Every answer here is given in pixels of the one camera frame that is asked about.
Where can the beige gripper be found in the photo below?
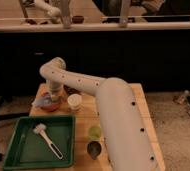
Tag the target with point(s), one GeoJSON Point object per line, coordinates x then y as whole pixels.
{"type": "Point", "coordinates": [55, 95]}

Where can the blue grey towel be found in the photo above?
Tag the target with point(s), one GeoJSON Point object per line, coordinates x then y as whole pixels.
{"type": "Point", "coordinates": [43, 101]}

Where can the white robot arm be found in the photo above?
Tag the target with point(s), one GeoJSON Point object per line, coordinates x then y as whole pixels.
{"type": "Point", "coordinates": [126, 138]}

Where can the red orange bowl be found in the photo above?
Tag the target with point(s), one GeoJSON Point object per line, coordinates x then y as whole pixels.
{"type": "Point", "coordinates": [53, 107]}

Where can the dark brown bowl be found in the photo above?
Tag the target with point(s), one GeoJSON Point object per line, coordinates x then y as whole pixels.
{"type": "Point", "coordinates": [70, 90]}

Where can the white cup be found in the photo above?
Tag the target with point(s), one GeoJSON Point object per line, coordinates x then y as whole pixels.
{"type": "Point", "coordinates": [74, 101]}

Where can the white dish brush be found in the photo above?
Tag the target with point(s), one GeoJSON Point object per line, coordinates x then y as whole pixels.
{"type": "Point", "coordinates": [40, 129]}

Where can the green plastic tray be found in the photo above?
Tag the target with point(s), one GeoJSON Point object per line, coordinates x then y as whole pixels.
{"type": "Point", "coordinates": [28, 150]}

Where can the green cup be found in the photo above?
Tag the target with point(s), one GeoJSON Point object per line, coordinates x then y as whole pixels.
{"type": "Point", "coordinates": [94, 133]}

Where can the metal cup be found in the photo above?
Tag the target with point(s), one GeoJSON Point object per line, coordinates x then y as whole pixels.
{"type": "Point", "coordinates": [94, 149]}

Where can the black cabinet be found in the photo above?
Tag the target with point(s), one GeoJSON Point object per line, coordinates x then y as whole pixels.
{"type": "Point", "coordinates": [157, 59]}

